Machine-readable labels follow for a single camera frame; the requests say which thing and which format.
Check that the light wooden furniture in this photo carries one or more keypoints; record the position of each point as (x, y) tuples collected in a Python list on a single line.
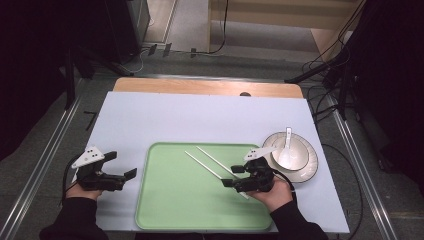
[(283, 13)]

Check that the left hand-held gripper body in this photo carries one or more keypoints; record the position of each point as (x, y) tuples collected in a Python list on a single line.
[(87, 158)]

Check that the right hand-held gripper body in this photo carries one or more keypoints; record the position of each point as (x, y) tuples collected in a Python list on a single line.
[(258, 173)]

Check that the person's left hand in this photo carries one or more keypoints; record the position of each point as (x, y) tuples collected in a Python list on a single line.
[(83, 195)]

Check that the white ceramic spoon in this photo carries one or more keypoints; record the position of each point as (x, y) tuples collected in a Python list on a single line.
[(286, 157)]

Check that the black stand with legs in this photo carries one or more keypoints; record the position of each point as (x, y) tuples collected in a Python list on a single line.
[(70, 83)]

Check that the dark cabinet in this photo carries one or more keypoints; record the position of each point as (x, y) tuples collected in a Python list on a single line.
[(130, 26)]

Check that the wooden table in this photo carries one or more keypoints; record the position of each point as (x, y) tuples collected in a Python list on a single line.
[(186, 86)]

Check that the white bowl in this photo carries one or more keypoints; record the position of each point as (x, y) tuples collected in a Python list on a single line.
[(300, 151)]

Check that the white plate with dark rim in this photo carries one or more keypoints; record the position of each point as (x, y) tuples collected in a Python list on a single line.
[(306, 175)]

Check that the dark round table grommet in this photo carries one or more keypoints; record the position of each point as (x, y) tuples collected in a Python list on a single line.
[(245, 94)]

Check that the green plastic tray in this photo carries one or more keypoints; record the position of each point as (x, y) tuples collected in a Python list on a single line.
[(180, 200)]

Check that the pale table mat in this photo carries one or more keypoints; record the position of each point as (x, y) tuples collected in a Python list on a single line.
[(200, 116)]

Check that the person's right hand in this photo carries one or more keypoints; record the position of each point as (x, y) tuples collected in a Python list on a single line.
[(276, 196)]

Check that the metal floor rail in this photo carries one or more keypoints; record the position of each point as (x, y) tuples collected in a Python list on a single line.
[(363, 166), (40, 160)]

